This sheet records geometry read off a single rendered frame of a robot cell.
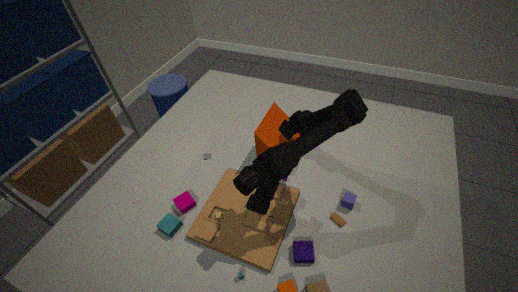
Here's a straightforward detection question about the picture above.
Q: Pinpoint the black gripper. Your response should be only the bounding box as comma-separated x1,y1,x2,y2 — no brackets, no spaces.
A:
246,180,280,215

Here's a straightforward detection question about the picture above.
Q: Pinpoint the magenta block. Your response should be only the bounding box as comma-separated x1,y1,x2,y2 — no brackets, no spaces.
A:
173,191,197,214

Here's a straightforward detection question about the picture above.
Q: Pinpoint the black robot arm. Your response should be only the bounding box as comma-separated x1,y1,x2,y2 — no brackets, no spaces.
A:
233,89,368,196

